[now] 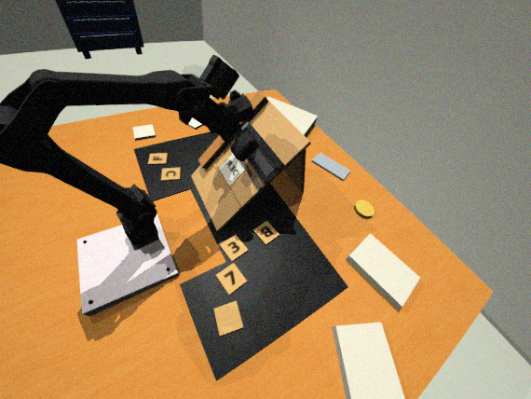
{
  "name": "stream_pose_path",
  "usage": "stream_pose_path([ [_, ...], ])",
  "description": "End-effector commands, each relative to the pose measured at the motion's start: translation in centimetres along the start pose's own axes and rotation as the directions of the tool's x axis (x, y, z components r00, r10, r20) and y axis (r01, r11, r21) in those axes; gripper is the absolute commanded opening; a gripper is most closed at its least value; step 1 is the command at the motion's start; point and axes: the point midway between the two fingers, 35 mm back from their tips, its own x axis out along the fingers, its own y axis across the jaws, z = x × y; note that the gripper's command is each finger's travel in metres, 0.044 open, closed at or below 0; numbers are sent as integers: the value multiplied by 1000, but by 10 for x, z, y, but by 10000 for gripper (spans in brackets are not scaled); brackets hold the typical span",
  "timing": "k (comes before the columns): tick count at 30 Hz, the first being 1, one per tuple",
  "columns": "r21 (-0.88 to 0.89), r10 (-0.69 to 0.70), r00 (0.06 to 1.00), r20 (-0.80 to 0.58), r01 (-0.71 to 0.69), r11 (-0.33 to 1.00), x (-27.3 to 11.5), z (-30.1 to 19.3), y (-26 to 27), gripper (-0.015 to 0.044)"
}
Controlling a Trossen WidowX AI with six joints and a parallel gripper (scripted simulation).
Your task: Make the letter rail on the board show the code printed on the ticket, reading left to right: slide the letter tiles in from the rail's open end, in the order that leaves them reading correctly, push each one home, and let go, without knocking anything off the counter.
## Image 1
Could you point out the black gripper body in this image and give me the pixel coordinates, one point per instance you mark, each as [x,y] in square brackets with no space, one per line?
[245,143]

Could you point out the yellow round disc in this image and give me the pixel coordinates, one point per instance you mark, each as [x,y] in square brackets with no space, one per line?
[364,208]

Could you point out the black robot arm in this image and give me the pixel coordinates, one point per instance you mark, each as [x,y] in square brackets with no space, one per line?
[28,112]

